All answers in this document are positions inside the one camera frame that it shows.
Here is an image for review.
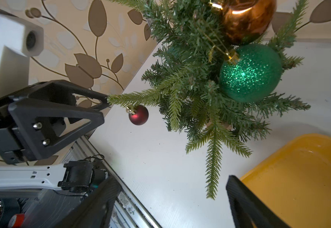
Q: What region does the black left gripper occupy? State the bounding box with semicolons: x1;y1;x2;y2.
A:
0;80;110;164

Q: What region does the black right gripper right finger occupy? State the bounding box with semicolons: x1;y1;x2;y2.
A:
226;175;289;228

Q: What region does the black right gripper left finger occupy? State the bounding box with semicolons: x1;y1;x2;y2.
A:
54;176;122;228

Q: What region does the dark red ball ornament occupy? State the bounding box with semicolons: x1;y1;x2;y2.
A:
127;104;149;125

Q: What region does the green glitter ball ornament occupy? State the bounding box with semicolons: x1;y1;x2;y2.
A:
219;44;283;103

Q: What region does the small artificial christmas tree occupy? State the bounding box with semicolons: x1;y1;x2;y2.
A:
109;1;310;199

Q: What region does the copper shiny ball ornament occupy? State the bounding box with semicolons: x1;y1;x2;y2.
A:
209;0;277;46

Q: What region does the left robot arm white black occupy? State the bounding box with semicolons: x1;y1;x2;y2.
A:
0;80;109;193

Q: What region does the yellow plastic tray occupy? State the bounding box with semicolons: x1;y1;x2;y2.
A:
241;134;331;228

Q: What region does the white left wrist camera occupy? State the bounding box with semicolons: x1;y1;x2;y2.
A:
0;14;44;98

